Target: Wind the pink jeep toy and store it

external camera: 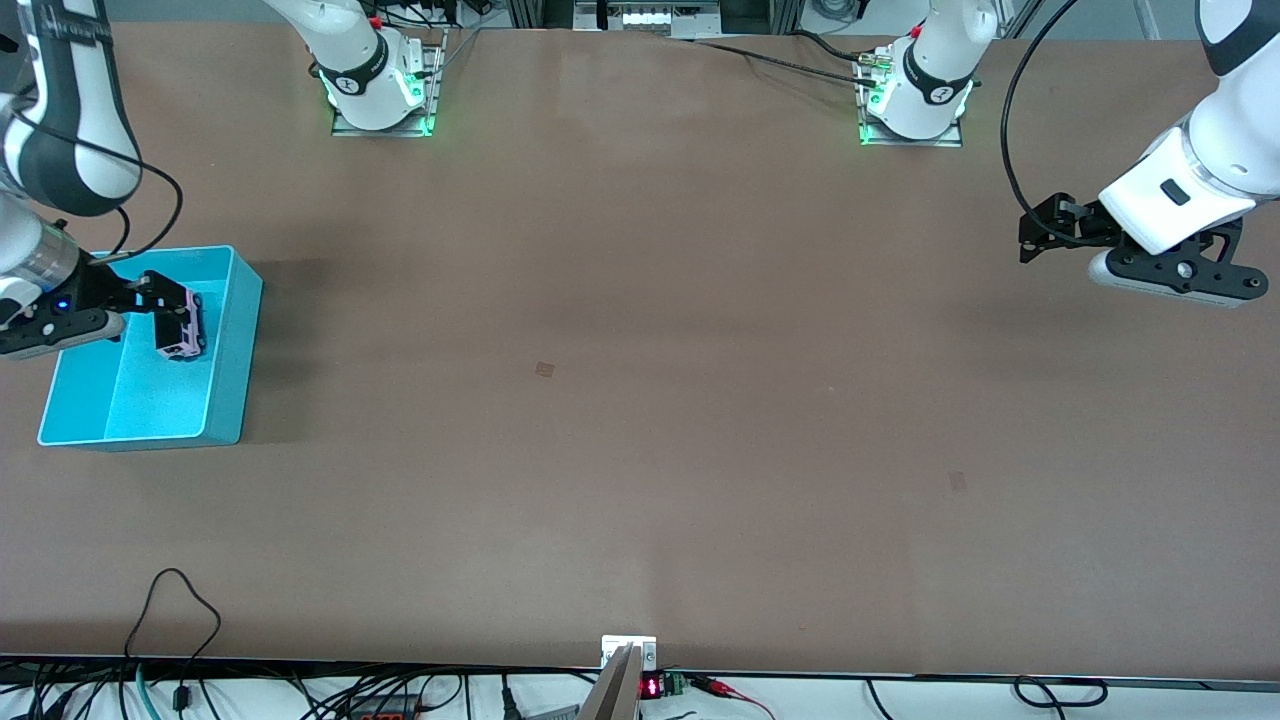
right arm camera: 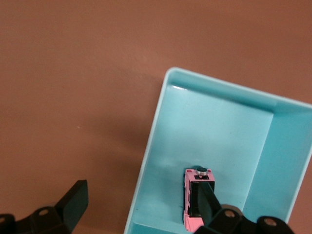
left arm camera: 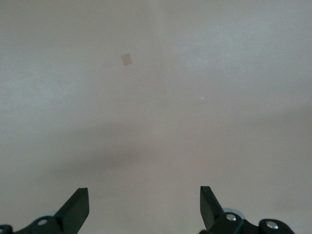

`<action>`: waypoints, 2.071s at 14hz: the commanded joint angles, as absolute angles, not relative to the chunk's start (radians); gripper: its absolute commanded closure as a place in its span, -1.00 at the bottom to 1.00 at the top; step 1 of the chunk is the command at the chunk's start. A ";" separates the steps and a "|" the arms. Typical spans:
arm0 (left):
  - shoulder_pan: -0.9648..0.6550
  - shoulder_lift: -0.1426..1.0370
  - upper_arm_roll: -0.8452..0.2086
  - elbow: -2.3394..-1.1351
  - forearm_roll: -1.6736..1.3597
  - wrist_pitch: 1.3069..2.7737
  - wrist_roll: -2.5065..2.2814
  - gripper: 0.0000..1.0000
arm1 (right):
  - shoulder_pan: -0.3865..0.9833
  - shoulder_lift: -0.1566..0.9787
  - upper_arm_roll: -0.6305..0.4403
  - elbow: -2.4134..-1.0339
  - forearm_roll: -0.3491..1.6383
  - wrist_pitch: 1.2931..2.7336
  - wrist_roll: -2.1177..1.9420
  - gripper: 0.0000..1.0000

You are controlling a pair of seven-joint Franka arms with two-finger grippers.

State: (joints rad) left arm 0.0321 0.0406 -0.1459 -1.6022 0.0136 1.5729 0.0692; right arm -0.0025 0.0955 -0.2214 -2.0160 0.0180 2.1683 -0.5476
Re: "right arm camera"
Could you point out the pink jeep toy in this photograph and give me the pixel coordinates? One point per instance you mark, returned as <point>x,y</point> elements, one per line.
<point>188,185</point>

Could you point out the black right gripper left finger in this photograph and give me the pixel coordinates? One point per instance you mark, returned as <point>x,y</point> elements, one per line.
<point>72,207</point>

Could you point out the teal plastic bin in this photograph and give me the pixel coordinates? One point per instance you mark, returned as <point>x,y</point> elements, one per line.
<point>219,126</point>

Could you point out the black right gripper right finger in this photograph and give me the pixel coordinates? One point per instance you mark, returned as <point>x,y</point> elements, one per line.
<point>207,207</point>

